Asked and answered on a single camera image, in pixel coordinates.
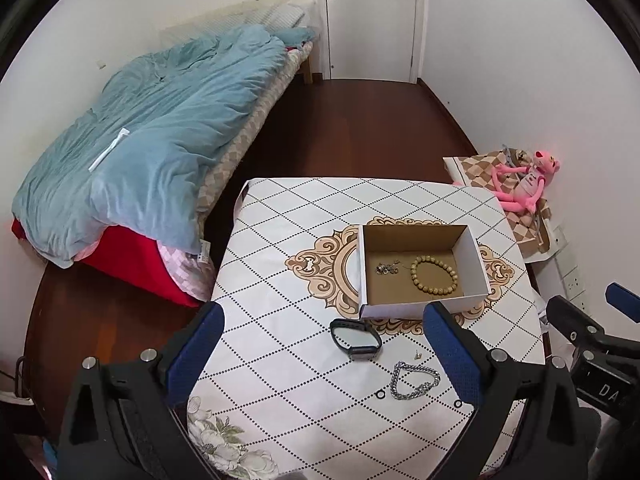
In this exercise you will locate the light blue duvet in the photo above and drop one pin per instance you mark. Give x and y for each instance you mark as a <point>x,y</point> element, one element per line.
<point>138,157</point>

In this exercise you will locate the white cardboard box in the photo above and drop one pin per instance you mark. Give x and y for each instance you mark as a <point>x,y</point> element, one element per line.
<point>438,262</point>

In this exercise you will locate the red bed sheet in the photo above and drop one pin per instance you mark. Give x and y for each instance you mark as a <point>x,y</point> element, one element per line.
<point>135,259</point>

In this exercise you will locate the black smart watch band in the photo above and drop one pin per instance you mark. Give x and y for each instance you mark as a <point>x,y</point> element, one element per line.
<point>357,339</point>

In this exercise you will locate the white door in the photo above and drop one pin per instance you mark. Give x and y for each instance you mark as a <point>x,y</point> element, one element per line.
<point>371,39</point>

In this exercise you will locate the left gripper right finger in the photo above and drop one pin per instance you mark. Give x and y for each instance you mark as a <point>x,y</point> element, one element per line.
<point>457,351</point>

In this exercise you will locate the white power strip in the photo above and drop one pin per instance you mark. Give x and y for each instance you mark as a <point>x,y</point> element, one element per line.
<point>574,286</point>

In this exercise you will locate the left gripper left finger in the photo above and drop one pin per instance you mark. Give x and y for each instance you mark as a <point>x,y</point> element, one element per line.
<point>188,351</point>

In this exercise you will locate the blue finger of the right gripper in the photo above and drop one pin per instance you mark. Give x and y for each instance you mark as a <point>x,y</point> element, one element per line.
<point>624,301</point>

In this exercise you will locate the striped pillow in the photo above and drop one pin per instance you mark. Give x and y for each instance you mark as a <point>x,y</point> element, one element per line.
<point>285,15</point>

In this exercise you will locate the checkered cardboard box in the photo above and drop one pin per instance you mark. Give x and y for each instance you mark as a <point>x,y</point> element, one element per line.
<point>518,179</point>

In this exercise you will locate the pink panther plush toy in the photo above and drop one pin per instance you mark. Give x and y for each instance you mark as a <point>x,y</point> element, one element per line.
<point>530,188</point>

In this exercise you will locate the bed with beige mattress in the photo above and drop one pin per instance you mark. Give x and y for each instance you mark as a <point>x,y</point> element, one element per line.
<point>298,65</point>

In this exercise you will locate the small silver jewelry pile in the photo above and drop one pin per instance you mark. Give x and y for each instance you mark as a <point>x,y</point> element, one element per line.
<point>388,268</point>

